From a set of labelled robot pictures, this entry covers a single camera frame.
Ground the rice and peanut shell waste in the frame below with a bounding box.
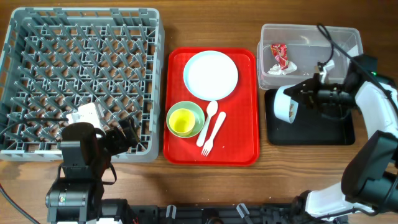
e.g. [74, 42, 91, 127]
[289, 103, 295, 118]

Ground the red snack wrapper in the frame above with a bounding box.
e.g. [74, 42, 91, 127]
[271, 44, 289, 70]

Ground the black tray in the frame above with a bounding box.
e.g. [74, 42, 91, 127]
[264, 89, 355, 146]

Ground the white plastic fork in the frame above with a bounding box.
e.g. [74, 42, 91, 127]
[201, 111, 226, 157]

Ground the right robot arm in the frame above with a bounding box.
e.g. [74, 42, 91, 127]
[274, 54, 397, 223]

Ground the red plastic tray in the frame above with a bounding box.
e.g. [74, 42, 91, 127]
[163, 47, 260, 166]

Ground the clear plastic bin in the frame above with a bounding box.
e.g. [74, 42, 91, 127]
[257, 24, 363, 90]

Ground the white napkin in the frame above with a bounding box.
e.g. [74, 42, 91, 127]
[267, 62, 297, 75]

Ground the light blue plate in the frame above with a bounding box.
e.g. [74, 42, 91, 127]
[183, 50, 239, 101]

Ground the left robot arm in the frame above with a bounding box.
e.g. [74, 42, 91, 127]
[45, 116, 139, 223]

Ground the grey dishwasher rack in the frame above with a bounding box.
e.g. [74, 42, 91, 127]
[1, 7, 165, 162]

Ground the light blue bowl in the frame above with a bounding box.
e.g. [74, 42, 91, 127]
[274, 85, 299, 124]

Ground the white plastic spoon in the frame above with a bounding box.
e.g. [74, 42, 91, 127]
[196, 101, 218, 147]

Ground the yellow cup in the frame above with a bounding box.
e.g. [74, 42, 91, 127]
[169, 108, 196, 136]

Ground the green bowl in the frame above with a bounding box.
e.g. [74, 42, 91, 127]
[166, 101, 205, 138]

